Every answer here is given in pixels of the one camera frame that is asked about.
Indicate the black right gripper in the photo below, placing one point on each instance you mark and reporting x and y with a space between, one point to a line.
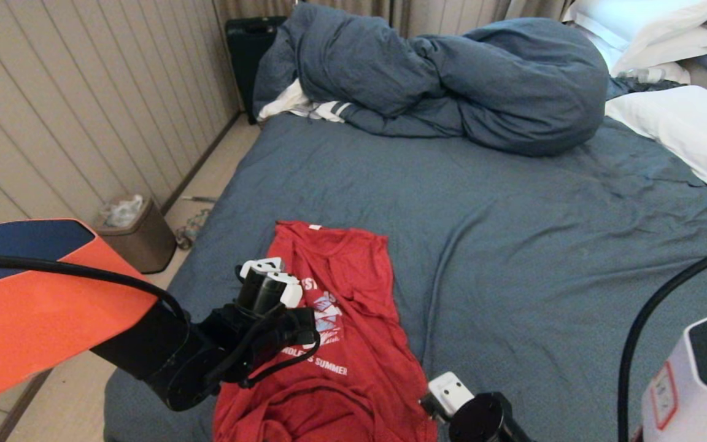
485 423

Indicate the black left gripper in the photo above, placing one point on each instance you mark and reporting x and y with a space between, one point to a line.
255 337

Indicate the red printed t-shirt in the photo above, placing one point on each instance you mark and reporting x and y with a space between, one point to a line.
359 276

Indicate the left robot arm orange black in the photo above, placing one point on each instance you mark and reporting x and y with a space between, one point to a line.
40 319

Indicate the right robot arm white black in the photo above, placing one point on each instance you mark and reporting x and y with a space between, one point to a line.
697 380

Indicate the patterned slipper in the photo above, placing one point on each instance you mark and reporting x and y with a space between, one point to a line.
191 232

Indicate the brown trash bin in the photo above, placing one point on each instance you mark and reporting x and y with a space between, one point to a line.
145 248

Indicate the white striped garment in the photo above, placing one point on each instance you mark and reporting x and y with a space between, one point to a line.
286 103

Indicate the black suitcase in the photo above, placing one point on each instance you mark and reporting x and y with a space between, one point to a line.
246 60

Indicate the crumpled blue duvet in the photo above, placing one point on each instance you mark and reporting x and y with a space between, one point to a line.
513 92

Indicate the large white pillow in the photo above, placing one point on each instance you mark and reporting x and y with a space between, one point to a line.
697 129

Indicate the clear plastic bottle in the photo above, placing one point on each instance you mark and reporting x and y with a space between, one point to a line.
639 75

